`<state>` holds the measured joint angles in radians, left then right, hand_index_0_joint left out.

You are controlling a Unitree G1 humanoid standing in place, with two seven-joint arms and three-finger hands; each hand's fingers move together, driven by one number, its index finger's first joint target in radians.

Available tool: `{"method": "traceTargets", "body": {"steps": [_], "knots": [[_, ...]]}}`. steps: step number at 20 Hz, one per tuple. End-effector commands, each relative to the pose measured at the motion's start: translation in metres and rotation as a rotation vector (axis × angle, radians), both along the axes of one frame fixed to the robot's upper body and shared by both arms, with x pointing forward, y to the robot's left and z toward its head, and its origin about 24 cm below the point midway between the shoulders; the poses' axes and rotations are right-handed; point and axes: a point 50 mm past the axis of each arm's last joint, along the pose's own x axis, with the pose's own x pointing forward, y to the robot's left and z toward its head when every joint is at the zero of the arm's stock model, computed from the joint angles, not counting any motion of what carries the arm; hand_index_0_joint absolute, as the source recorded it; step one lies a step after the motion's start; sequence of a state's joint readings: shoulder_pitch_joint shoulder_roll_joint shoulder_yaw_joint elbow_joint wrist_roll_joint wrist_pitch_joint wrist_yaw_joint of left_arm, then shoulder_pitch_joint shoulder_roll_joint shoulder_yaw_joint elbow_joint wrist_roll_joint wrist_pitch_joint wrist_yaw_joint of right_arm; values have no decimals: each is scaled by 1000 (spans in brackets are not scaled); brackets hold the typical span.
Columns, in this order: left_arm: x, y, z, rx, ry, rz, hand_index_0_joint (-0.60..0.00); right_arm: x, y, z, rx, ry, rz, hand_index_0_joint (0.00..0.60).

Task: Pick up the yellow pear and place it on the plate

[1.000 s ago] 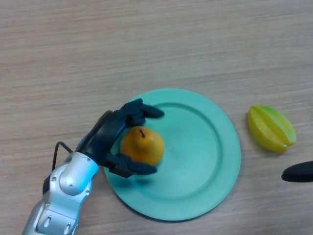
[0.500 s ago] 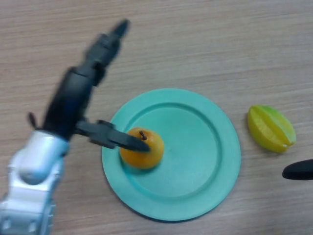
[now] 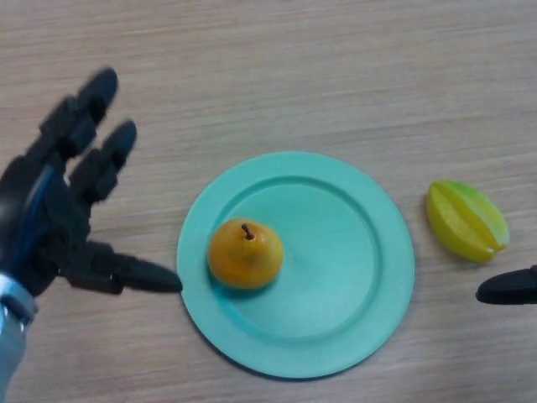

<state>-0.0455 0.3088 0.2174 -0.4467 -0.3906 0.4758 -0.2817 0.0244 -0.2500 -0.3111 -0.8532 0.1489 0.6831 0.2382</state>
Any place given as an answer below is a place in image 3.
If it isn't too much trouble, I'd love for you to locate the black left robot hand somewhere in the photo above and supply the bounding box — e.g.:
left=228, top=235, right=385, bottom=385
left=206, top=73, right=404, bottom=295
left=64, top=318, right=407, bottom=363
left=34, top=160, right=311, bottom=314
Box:
left=0, top=66, right=184, bottom=299

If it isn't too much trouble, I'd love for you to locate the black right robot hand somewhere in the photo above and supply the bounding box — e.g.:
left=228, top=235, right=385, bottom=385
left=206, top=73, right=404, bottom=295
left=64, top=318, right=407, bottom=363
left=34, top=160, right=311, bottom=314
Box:
left=475, top=264, right=537, bottom=306

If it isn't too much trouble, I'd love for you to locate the yellow pear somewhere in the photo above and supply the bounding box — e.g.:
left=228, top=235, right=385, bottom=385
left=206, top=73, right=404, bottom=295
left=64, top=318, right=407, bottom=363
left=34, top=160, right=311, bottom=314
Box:
left=207, top=217, right=285, bottom=290

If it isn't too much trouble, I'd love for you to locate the green round plate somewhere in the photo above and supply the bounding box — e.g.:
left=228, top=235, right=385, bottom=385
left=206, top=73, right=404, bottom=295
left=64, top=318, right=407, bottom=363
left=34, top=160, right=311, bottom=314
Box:
left=175, top=150, right=415, bottom=381

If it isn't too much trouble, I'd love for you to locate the yellow green starfruit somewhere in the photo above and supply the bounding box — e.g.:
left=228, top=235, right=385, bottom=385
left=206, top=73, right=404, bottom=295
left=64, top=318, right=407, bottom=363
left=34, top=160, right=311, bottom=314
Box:
left=425, top=179, right=511, bottom=264

